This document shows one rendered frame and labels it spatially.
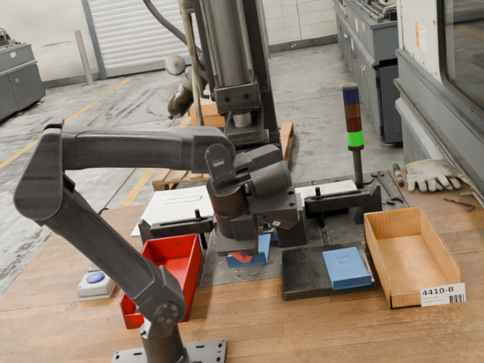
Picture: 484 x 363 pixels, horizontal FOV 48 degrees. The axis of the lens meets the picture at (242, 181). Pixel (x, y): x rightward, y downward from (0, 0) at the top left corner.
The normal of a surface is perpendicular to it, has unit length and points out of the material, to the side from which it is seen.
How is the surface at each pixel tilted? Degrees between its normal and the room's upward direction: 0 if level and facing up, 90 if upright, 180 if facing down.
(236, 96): 90
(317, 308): 0
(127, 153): 93
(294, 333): 0
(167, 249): 90
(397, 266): 0
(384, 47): 90
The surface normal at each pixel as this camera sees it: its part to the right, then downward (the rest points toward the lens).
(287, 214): 0.00, 0.71
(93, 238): 0.29, 0.29
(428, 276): -0.17, -0.92
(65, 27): -0.10, 0.37
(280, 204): -0.17, -0.69
